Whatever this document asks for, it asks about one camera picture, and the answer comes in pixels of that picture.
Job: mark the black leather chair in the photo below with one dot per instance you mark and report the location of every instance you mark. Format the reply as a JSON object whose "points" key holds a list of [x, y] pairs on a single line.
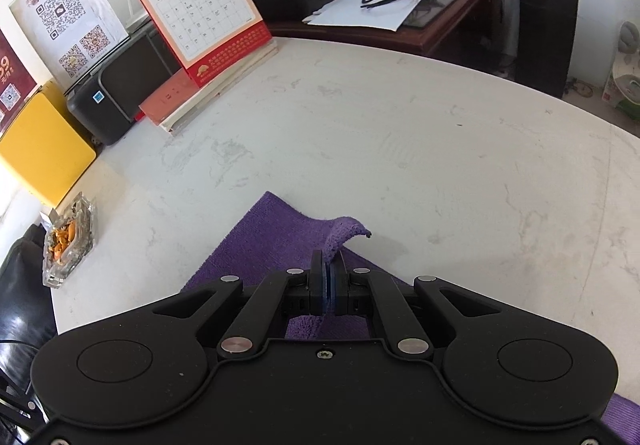
{"points": [[27, 320]]}

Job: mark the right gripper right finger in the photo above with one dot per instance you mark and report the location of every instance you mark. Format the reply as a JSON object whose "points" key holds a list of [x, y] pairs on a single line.
{"points": [[375, 296]]}

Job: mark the black water dispenser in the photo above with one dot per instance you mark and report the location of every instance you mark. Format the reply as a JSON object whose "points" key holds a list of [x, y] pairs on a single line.
{"points": [[545, 44]]}

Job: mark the glass ashtray with peels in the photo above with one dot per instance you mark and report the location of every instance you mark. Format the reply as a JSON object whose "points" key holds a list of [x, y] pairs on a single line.
{"points": [[70, 236]]}

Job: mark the dark wooden desk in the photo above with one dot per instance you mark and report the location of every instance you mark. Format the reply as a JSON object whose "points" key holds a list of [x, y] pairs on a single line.
{"points": [[462, 32]]}

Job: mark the white paper sheet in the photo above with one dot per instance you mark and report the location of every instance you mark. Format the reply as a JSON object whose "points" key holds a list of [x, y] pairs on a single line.
{"points": [[377, 14]]}

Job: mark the QR code sign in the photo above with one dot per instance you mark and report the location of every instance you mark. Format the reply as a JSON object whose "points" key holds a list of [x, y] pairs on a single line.
{"points": [[69, 36]]}

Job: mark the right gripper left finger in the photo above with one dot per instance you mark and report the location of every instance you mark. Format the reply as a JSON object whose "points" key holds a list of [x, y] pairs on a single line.
{"points": [[278, 298]]}

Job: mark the yellow box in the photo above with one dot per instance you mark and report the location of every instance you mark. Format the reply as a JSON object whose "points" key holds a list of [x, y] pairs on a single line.
{"points": [[46, 148]]}

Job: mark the purple towel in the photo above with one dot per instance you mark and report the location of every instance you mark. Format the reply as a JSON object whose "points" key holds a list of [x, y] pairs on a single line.
{"points": [[273, 236]]}

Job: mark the red desk calendar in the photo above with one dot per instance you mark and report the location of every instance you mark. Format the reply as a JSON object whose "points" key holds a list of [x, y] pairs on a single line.
{"points": [[208, 36]]}

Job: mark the black printer near wall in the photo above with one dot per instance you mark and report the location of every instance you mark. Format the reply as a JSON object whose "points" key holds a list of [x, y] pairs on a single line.
{"points": [[107, 101]]}

